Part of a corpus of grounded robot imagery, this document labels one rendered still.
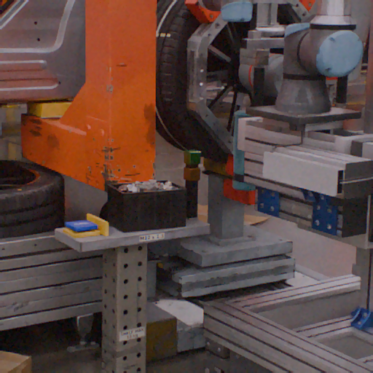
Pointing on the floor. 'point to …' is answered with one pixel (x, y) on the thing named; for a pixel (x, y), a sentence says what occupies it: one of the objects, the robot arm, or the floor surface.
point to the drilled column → (124, 309)
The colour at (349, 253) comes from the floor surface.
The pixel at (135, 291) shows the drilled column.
